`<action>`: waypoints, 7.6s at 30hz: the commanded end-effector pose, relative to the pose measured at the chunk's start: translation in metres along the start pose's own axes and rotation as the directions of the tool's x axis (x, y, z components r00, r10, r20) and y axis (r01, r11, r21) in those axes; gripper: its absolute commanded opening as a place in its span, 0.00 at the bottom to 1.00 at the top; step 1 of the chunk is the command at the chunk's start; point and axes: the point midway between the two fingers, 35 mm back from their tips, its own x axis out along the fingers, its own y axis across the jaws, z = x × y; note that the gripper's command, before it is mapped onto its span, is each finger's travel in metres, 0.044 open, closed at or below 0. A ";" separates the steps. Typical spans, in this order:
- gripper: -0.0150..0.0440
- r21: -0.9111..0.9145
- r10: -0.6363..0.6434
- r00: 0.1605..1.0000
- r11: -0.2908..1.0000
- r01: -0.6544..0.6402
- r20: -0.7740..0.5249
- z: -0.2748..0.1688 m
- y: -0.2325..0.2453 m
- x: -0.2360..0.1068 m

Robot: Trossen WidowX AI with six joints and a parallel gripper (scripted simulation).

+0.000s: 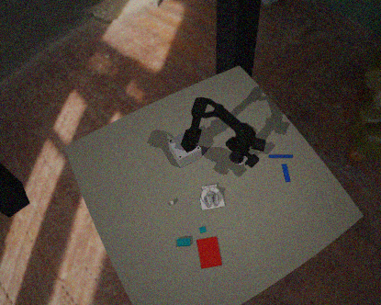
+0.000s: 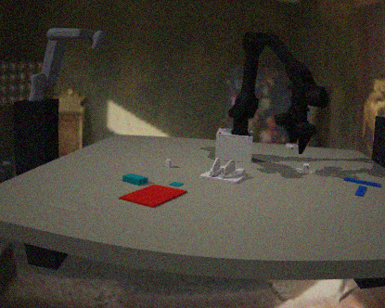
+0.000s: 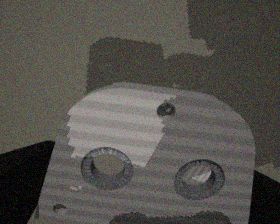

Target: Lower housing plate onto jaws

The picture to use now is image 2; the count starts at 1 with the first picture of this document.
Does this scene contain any red flat plate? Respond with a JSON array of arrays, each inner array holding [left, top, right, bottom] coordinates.
[[119, 185, 187, 209]]

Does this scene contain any teal rectangular block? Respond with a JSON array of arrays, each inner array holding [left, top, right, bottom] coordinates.
[[122, 173, 148, 186]]

